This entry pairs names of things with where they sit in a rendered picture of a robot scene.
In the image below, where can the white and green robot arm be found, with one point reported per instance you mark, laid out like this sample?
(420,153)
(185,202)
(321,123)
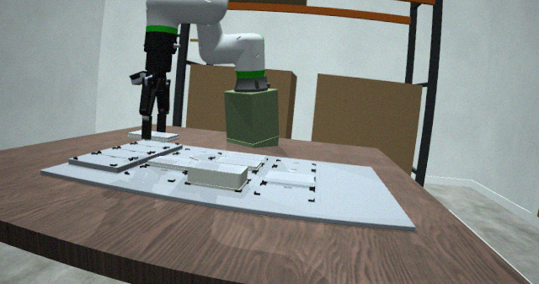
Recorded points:
(245,51)

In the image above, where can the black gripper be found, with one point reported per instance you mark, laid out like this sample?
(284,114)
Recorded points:
(154,86)

